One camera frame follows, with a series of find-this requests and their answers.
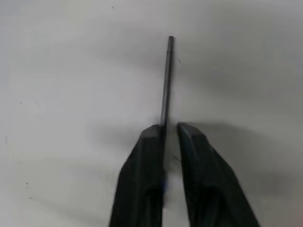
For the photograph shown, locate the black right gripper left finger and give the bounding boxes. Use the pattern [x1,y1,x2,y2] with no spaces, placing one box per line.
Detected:
[108,123,170,227]

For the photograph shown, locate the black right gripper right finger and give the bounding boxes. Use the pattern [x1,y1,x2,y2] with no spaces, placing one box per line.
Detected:
[177,122,262,227]

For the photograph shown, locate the long metal screwdriver bit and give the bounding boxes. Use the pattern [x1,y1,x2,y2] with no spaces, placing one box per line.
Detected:
[160,35,175,191]

